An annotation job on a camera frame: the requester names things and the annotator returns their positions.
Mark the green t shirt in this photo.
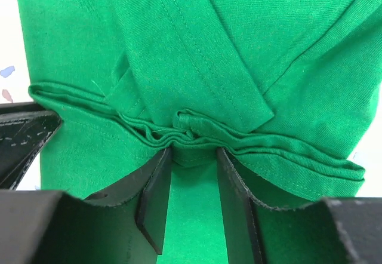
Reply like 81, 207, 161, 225
18, 0, 381, 263

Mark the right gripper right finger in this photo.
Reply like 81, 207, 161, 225
217, 148, 381, 263

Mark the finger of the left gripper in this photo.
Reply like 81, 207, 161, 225
1, 102, 63, 190

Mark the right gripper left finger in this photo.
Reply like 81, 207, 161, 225
1, 149, 172, 263

